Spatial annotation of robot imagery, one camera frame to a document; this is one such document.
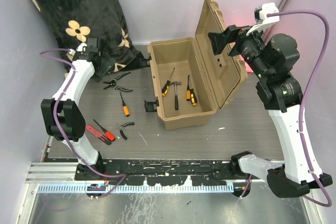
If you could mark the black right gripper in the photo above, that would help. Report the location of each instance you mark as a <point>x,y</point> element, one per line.
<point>234,33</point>

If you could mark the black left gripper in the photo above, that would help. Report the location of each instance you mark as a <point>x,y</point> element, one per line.
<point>108,63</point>

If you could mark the black long nose pliers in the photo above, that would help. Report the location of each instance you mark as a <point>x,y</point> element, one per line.
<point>113,83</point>

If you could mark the orange handle screwdriver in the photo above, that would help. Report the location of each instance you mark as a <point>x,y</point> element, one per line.
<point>188,92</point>
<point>125,108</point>

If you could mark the tan plastic tool case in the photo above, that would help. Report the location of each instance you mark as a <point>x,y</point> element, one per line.
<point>215,79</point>

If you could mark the small steel claw hammer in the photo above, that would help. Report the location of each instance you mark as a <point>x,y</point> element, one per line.
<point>176,101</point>

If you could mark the short yellow black screwdriver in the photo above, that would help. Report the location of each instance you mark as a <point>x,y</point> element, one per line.
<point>193,96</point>

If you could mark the long yellow black screwdriver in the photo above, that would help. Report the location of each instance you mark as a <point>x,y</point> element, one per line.
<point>167,84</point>

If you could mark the red black screwdriver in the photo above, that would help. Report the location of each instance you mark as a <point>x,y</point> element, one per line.
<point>108,134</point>

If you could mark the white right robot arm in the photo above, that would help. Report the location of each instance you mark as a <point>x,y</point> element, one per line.
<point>281,95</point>

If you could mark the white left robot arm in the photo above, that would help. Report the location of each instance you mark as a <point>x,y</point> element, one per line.
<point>62,117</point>

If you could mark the pink printed cloth bag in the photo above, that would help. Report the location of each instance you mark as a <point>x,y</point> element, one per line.
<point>247,67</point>

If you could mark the black floral plush blanket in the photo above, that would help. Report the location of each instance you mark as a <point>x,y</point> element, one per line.
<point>74,21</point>

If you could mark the small black pliers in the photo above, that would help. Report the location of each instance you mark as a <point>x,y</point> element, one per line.
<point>121,128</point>

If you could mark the red utility knife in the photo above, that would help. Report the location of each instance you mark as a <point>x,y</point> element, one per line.
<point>99,135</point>

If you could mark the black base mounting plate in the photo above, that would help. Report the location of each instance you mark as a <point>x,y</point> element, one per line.
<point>171,172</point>

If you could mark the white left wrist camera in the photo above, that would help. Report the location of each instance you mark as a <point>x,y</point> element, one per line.
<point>71,53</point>

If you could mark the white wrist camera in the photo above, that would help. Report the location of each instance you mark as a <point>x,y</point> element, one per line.
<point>71,53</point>
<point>266,15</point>

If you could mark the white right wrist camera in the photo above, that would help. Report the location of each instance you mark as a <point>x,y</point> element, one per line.
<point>266,15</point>

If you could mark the white slotted cable duct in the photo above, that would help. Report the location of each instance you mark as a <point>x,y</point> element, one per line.
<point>77,188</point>

